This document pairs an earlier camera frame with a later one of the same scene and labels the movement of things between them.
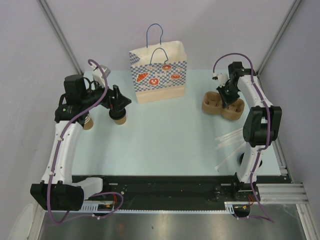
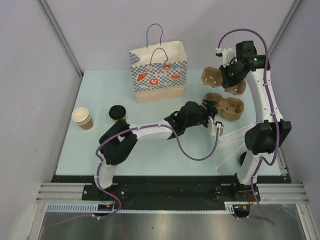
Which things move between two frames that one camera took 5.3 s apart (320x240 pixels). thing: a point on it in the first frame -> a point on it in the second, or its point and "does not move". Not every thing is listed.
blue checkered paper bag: x=159 y=71 does not move
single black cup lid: x=117 y=115 does not move
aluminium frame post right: x=293 y=8 does not move
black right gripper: x=226 y=100 -> x=227 y=82
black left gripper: x=121 y=100 -> x=210 y=105
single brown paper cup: x=120 y=121 does not move
